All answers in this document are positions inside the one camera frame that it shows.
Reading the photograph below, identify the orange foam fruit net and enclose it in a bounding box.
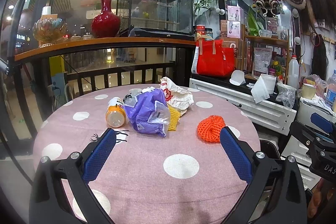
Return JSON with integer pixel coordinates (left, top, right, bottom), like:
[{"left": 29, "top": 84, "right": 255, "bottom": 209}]
[{"left": 197, "top": 115, "right": 226, "bottom": 143}]

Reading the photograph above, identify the purple plastic bag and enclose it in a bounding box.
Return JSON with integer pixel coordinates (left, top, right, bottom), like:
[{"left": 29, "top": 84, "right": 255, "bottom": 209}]
[{"left": 123, "top": 88, "right": 171, "bottom": 137}]

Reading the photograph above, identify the white red plastic bag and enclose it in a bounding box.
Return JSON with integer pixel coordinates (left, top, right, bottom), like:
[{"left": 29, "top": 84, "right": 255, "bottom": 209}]
[{"left": 160, "top": 77, "right": 194, "bottom": 111}]

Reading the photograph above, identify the black trash bin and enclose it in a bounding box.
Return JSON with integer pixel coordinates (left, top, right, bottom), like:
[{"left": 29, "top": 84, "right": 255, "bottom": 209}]
[{"left": 260, "top": 139, "right": 281, "bottom": 160}]

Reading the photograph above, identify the pink polka dot tablecloth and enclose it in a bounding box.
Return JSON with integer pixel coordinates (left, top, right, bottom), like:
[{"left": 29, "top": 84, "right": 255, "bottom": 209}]
[{"left": 33, "top": 86, "right": 260, "bottom": 223}]

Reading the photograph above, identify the orange white drink bottle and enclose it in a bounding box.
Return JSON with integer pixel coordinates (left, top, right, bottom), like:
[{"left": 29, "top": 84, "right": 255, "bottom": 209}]
[{"left": 105, "top": 97, "right": 126, "bottom": 128}]

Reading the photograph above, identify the white drawer cabinet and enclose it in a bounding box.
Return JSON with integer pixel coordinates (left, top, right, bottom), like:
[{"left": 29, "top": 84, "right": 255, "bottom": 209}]
[{"left": 189, "top": 76, "right": 324, "bottom": 189}]

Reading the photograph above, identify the water bottle blue label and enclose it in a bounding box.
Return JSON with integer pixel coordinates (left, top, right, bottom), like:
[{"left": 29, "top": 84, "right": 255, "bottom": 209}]
[{"left": 325, "top": 75, "right": 336, "bottom": 107}]

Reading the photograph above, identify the clear plastic bag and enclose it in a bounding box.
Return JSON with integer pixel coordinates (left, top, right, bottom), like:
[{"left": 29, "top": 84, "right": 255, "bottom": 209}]
[{"left": 276, "top": 82, "right": 296, "bottom": 109}]

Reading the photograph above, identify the white paper napkin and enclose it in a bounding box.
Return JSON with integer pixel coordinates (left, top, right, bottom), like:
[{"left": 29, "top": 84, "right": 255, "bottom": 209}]
[{"left": 251, "top": 75, "right": 270, "bottom": 104}]

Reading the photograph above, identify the yellow foam fruit net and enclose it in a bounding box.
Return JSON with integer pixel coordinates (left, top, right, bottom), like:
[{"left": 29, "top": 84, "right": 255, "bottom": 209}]
[{"left": 167, "top": 105, "right": 181, "bottom": 131}]

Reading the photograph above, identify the white plastic jug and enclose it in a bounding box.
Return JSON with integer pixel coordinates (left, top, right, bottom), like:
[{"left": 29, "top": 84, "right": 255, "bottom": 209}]
[{"left": 287, "top": 55, "right": 299, "bottom": 89}]

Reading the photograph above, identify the red tote bag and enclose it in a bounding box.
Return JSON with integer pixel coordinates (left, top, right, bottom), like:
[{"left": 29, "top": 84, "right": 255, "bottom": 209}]
[{"left": 191, "top": 35, "right": 235, "bottom": 77}]

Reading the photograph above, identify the wooden shelf rack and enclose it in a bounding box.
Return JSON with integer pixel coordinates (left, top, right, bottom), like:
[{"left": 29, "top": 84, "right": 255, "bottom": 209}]
[{"left": 239, "top": 24, "right": 290, "bottom": 83}]

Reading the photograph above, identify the wooden railing shelf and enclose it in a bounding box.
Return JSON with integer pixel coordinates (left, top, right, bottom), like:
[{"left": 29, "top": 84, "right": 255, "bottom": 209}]
[{"left": 14, "top": 37, "right": 196, "bottom": 63}]

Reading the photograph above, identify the red ceramic vase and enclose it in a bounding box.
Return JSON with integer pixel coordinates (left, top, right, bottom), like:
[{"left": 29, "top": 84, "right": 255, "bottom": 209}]
[{"left": 91, "top": 0, "right": 121, "bottom": 38}]

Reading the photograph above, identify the glass lotus bowl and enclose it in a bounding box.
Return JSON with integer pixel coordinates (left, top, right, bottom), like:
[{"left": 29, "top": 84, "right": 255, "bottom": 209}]
[{"left": 33, "top": 18, "right": 67, "bottom": 48}]

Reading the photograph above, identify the red lid jar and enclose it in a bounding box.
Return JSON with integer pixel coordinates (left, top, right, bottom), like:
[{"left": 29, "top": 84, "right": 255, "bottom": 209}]
[{"left": 195, "top": 24, "right": 206, "bottom": 40}]

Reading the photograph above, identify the black bird cage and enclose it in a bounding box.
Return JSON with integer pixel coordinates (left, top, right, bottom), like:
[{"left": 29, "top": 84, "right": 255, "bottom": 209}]
[{"left": 116, "top": 0, "right": 193, "bottom": 36}]

